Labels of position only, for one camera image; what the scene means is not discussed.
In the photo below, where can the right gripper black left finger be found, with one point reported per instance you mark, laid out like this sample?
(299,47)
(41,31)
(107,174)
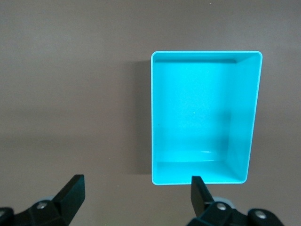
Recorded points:
(61,207)

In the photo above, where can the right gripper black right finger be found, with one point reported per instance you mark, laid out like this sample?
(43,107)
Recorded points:
(204,209)

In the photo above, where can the cyan plastic bin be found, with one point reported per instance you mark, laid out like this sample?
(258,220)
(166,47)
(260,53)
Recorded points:
(192,106)

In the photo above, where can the brown table cover mat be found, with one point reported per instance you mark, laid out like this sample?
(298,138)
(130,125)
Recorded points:
(70,94)

